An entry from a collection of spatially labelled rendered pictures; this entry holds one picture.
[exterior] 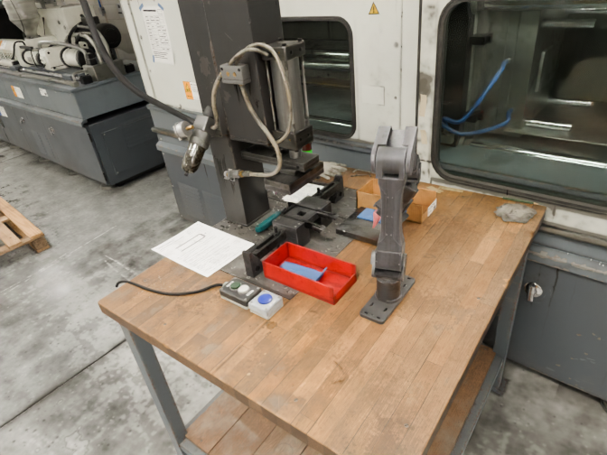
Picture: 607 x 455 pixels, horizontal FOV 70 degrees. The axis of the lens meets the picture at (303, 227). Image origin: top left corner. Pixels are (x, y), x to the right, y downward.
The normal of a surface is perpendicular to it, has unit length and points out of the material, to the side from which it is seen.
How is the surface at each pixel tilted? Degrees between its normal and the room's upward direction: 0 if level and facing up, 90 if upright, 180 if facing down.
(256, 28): 90
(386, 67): 90
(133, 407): 0
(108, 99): 90
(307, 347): 0
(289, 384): 0
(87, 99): 90
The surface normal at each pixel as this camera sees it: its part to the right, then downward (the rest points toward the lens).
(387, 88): -0.64, 0.46
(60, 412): -0.10, -0.85
